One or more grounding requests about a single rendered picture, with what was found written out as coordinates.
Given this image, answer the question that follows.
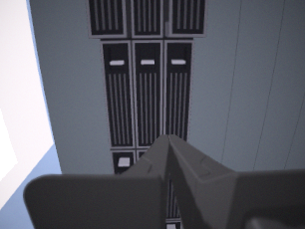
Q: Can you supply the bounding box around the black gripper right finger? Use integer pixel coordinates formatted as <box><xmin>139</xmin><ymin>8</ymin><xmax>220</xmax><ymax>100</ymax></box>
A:
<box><xmin>168</xmin><ymin>134</ymin><xmax>305</xmax><ymax>229</ymax></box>

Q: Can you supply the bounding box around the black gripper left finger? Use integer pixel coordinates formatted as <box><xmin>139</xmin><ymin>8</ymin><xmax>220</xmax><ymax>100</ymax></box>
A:
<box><xmin>23</xmin><ymin>134</ymin><xmax>170</xmax><ymax>229</ymax></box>

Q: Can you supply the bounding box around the black server rack frame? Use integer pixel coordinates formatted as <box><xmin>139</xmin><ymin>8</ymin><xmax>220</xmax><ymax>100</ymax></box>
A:
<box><xmin>29</xmin><ymin>0</ymin><xmax>305</xmax><ymax>174</ymax></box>

